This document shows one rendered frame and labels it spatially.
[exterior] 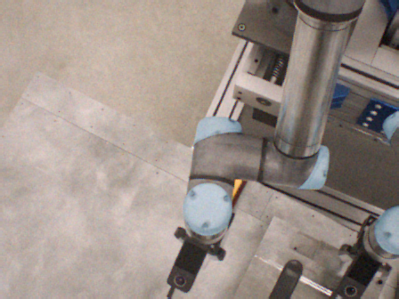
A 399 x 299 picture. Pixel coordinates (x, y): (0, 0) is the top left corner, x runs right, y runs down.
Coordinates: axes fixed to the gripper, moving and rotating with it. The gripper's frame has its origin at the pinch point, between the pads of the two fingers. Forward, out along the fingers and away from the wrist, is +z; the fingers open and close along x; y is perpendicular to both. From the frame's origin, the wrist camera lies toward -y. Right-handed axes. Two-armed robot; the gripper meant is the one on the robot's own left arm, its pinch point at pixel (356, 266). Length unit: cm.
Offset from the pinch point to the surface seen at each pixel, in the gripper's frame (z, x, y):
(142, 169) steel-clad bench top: 11, 49, 0
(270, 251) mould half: 2.1, 16.7, -4.8
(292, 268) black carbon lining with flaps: 2.6, 11.1, -5.8
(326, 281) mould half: 2.2, 3.9, -5.1
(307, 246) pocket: 4.9, 10.2, 0.1
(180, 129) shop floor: 91, 58, 33
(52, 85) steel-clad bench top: 11, 77, 8
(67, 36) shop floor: 91, 107, 44
